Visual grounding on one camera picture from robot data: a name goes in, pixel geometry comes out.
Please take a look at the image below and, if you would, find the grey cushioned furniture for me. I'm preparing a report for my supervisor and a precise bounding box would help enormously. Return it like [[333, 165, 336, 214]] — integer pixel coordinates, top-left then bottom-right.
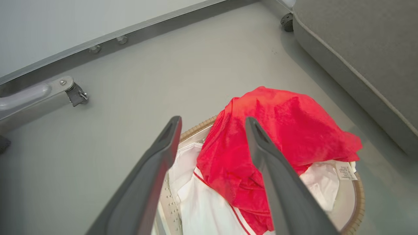
[[292, 0, 418, 157]]

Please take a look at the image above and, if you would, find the white garment with red stripe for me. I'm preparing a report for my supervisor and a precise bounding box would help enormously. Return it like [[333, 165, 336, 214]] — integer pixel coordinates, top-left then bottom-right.
[[168, 142, 359, 235]]

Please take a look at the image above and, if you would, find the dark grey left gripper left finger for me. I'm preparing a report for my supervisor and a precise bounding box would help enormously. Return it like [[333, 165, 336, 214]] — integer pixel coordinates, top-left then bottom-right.
[[86, 116, 182, 235]]

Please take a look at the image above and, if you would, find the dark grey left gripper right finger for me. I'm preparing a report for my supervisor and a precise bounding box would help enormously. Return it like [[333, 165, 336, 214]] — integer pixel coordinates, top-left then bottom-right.
[[245, 117, 340, 235]]

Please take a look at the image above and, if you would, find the black caster wheel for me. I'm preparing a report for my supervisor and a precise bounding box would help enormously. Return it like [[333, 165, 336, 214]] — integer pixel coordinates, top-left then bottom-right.
[[280, 12, 294, 32]]

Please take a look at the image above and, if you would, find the grey aluminium partition rail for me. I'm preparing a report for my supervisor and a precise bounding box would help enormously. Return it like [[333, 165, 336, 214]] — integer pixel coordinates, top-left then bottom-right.
[[0, 0, 262, 95]]

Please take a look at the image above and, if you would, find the red cloth garment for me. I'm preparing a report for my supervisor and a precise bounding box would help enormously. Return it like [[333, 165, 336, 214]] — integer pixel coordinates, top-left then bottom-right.
[[196, 86, 363, 235]]

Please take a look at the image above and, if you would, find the woven laundry basket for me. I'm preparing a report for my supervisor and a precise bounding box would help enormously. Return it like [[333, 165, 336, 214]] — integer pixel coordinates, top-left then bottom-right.
[[152, 115, 365, 235]]

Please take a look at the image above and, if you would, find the grey metal support foot tube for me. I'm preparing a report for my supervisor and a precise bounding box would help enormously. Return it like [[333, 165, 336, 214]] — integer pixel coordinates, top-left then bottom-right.
[[0, 76, 75, 133]]

